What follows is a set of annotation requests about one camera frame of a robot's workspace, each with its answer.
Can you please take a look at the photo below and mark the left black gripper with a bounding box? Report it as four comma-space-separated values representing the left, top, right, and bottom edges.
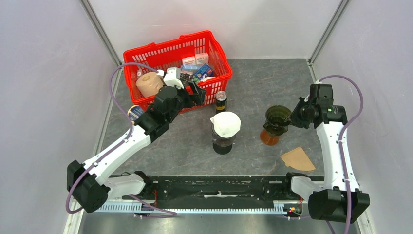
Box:
166, 79, 207, 123

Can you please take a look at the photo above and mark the dark green dripper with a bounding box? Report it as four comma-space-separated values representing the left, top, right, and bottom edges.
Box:
263, 105, 292, 136

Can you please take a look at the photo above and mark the white paper coffee filter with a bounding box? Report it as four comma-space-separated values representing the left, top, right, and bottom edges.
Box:
210, 111, 241, 138

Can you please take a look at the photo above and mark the brown paper coffee filter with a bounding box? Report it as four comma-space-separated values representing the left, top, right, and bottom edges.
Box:
281, 147, 316, 172

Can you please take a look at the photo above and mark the clear grey glass dripper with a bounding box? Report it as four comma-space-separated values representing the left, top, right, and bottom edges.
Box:
212, 127, 236, 147

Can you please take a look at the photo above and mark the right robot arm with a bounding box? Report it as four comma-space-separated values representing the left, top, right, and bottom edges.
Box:
281, 84, 370, 224

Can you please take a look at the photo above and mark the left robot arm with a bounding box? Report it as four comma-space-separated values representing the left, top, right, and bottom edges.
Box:
66, 82, 207, 214

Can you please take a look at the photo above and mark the red black coffee server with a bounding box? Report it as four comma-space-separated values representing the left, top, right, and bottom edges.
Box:
212, 143, 232, 155

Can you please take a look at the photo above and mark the white item in basket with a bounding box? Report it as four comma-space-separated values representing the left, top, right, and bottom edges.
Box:
200, 77, 215, 82

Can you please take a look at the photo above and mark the black yellow drink can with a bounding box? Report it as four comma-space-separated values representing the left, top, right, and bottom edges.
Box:
215, 91, 227, 114

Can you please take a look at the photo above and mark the blue detergent box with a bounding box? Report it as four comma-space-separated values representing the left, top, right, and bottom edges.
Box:
194, 64, 214, 81

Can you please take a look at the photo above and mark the light blue packet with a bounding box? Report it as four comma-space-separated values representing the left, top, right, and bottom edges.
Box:
180, 64, 201, 73

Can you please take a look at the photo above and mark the amber glass beaker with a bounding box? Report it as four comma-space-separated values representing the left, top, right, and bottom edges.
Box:
260, 129, 280, 146

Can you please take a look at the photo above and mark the white pink small box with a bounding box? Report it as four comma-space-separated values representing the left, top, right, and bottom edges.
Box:
195, 53, 209, 66

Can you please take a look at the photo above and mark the red plastic shopping basket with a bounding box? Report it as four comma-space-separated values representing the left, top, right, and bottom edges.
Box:
123, 30, 232, 106

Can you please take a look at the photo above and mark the beige toilet paper roll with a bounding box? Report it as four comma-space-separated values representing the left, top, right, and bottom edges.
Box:
136, 72, 164, 98

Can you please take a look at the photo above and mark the masking tape roll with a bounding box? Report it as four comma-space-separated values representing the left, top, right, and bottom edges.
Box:
127, 105, 145, 123

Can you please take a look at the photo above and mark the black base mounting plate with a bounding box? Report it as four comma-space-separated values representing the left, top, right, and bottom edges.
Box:
136, 175, 299, 209

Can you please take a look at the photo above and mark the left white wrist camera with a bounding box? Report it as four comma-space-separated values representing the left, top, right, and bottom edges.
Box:
157, 67, 185, 89

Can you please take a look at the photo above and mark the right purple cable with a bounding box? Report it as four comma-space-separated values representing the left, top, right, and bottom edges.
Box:
283, 75, 365, 234

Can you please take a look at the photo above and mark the purple cable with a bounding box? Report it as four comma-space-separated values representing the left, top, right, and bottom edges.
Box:
283, 75, 365, 234
65, 62, 178, 218

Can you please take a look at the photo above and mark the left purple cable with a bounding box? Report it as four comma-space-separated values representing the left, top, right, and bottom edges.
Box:
65, 62, 178, 218

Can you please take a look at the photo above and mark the white cable duct rail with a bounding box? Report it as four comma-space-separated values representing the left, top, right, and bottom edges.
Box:
96, 200, 298, 215

